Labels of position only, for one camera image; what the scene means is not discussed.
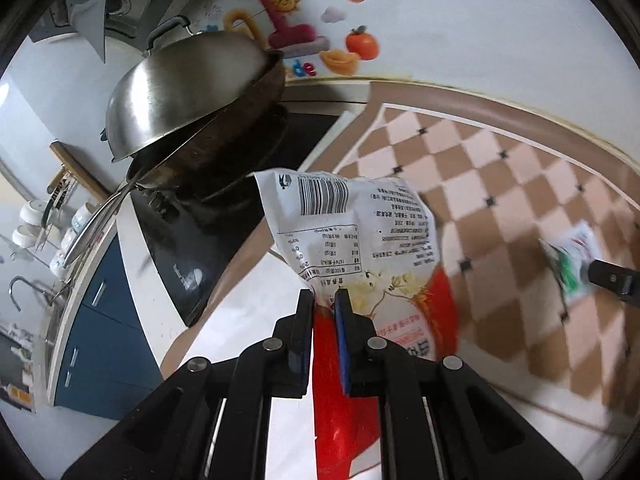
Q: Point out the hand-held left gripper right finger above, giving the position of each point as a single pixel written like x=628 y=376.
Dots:
x=342 y=340

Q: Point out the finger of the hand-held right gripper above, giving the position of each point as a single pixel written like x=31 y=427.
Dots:
x=612 y=280

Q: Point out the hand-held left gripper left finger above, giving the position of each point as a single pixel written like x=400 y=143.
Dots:
x=301 y=330

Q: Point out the green and white sachet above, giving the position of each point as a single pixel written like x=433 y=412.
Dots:
x=570 y=260

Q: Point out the red and white snack bag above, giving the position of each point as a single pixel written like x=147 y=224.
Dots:
x=350 y=225

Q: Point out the black induction cooktop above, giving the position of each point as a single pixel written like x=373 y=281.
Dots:
x=200 y=250

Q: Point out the checkered tablecloth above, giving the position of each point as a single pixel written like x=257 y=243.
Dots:
x=500 y=170

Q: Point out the dark wok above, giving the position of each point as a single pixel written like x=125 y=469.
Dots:
x=235 y=145

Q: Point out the blue base cabinet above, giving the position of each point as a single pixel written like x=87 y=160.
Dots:
x=105 y=320

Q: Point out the white patterned bowl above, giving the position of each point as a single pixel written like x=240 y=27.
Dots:
x=82 y=216
x=32 y=212
x=25 y=236

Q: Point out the stainless steel wok lid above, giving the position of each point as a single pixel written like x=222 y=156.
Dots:
x=185 y=95

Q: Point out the chrome sink faucet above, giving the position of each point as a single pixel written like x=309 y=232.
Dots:
x=20 y=280

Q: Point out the colourful wall sticker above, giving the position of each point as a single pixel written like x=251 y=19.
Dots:
x=295 y=35

